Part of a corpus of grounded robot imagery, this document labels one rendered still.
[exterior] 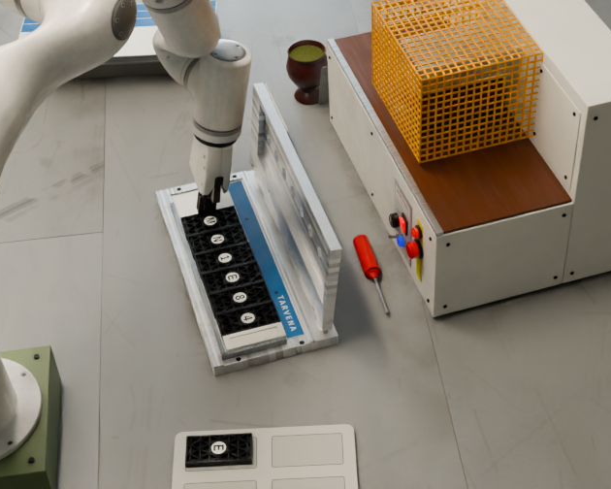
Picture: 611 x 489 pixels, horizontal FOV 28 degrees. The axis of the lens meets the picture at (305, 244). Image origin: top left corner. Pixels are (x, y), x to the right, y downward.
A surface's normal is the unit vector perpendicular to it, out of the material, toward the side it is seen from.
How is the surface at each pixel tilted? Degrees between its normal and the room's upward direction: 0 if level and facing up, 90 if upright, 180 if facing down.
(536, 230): 90
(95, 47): 105
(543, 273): 90
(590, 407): 0
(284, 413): 0
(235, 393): 0
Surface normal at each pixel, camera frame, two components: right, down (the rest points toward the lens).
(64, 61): 0.32, 0.78
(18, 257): -0.04, -0.72
